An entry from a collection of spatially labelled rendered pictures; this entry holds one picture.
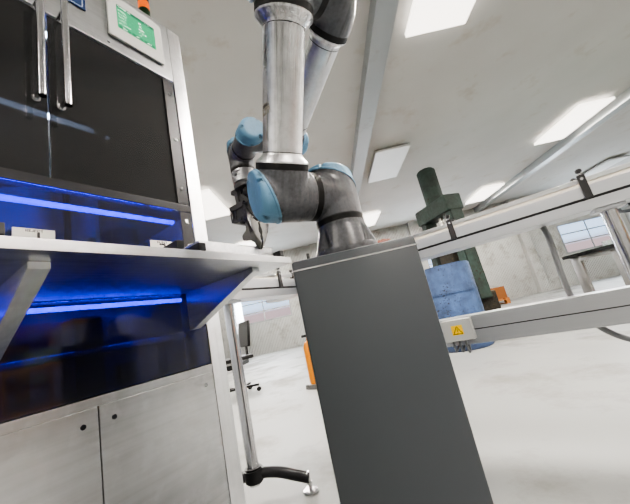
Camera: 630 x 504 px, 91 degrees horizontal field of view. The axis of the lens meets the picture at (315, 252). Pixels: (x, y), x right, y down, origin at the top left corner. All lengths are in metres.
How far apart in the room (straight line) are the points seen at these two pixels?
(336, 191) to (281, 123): 0.19
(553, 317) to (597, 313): 0.13
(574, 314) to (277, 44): 1.34
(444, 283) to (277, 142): 3.36
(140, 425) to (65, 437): 0.17
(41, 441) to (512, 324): 1.53
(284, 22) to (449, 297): 3.46
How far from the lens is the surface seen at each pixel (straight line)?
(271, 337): 10.73
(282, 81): 0.69
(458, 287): 3.88
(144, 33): 1.72
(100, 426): 1.06
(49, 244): 0.63
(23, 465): 1.02
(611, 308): 1.53
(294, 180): 0.66
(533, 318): 1.51
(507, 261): 12.17
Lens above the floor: 0.67
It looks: 12 degrees up
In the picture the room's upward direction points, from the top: 13 degrees counter-clockwise
